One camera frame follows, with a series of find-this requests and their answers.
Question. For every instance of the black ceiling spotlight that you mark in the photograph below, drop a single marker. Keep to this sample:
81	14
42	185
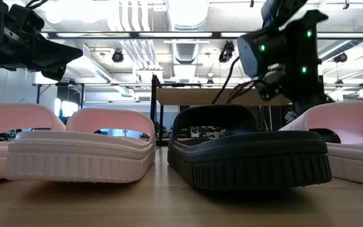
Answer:
117	56
340	58
226	52

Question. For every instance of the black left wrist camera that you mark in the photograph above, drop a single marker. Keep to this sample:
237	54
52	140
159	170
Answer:
27	19

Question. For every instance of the black rubber slide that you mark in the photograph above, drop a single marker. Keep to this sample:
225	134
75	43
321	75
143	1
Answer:
247	157

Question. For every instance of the green artificial plant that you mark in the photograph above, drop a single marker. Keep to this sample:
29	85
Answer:
290	116

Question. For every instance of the black overhead light rail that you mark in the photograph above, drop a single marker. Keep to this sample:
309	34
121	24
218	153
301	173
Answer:
216	34

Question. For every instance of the pink rubber slide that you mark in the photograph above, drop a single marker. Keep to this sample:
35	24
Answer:
74	157
351	119
11	118

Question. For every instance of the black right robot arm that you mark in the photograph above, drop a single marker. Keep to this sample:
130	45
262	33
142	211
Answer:
273	47

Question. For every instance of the wooden shelf with black frame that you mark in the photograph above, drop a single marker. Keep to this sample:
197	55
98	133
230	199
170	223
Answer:
200	96

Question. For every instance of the silver ventilation duct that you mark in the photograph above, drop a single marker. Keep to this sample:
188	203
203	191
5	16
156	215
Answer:
186	15

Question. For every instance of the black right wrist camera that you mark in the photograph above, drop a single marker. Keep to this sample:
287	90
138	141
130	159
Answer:
274	83

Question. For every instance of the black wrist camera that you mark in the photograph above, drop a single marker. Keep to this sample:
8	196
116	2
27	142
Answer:
274	83
27	19

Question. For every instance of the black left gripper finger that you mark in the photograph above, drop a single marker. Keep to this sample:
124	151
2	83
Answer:
55	53
55	75

